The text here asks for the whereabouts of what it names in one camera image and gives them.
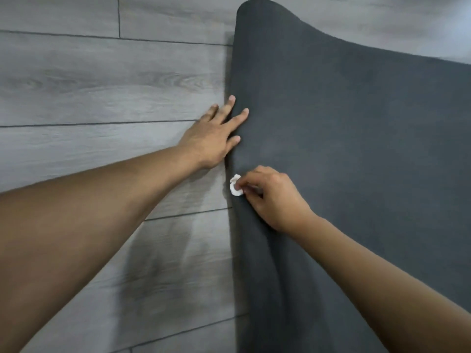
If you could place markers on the person's right hand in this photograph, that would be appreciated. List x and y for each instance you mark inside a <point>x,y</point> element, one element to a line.
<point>279,202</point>

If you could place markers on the person's left forearm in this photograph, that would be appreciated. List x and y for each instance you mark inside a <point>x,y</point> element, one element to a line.
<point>73,235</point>

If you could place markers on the dark grey yoga mat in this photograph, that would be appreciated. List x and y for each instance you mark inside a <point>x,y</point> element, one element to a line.
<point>349,143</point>

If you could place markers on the person's left hand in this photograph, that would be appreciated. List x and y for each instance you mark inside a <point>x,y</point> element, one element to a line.
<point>209,139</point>

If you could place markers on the person's right forearm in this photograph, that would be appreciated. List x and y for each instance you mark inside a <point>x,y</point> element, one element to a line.
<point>386,290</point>

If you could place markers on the white tissue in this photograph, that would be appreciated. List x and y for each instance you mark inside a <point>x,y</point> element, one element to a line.
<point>233,189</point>

